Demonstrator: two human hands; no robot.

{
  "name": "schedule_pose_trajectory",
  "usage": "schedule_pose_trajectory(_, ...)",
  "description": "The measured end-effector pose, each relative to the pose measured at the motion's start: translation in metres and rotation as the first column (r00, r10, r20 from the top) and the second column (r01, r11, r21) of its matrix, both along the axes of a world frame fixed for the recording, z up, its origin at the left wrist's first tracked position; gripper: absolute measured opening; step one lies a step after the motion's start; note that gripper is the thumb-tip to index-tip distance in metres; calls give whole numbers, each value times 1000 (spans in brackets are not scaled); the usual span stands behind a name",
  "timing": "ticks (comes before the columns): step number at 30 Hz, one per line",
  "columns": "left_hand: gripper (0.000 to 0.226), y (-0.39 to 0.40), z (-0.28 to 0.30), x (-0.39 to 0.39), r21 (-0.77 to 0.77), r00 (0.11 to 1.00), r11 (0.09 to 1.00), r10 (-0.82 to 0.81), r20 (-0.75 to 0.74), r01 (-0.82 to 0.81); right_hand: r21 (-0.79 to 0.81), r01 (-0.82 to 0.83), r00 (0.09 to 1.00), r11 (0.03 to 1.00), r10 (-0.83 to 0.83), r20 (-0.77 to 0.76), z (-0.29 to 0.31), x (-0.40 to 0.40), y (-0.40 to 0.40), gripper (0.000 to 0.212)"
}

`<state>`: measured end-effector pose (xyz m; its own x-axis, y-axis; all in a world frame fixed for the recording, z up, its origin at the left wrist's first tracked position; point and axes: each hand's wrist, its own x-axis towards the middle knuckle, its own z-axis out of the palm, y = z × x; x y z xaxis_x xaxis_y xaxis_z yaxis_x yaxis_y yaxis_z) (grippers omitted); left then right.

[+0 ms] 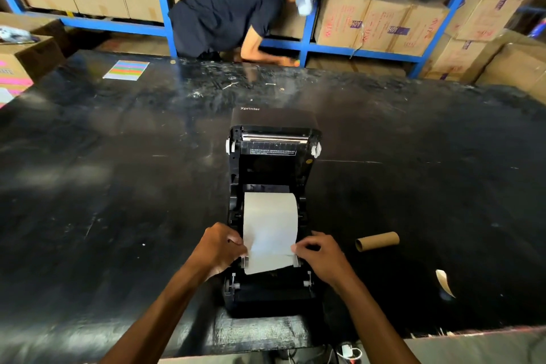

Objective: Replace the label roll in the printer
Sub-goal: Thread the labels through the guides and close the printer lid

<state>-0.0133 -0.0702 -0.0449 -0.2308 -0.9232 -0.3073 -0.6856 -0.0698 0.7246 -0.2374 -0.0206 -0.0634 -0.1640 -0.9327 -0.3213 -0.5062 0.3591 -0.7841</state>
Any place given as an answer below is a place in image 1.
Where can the black label printer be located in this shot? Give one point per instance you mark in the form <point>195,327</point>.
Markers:
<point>273,154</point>

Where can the person's right thumb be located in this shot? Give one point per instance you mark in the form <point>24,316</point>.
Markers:
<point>303,250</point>

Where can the cardboard box with pink labels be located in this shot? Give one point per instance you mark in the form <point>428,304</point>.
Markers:
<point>25,65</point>

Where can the curled paper scrap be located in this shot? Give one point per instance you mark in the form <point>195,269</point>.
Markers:
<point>444,282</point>

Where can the person's left forearm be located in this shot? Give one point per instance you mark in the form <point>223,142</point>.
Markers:
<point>158,321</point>

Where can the row of shelved cardboard boxes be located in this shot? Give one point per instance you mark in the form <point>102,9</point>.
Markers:
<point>384,24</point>

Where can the brown cardboard tube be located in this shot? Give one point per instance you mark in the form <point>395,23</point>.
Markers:
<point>377,241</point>

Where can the person's left hand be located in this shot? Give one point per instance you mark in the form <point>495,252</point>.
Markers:
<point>213,250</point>

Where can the stack of cardboard boxes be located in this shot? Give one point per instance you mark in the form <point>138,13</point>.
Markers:
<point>490,22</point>

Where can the person's right hand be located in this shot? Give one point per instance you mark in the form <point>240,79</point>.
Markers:
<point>328,261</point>

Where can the white power plug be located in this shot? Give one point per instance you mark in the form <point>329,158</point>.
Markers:
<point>347,351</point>

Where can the white label paper roll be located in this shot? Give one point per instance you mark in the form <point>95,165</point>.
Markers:
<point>269,223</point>

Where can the person's left thumb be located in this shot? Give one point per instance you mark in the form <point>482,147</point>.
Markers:
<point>239,255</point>

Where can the blue metal shelf rack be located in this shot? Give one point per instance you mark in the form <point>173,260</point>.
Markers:
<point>160,1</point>

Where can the grey plastic packet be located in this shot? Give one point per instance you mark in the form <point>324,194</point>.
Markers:
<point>17,35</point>

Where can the plain brown cardboard box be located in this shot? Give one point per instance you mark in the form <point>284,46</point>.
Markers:
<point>47,26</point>

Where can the striped coloured sticker sheet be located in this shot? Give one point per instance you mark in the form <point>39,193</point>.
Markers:
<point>126,70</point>

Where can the person's right forearm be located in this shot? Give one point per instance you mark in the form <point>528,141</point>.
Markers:
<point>375,325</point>

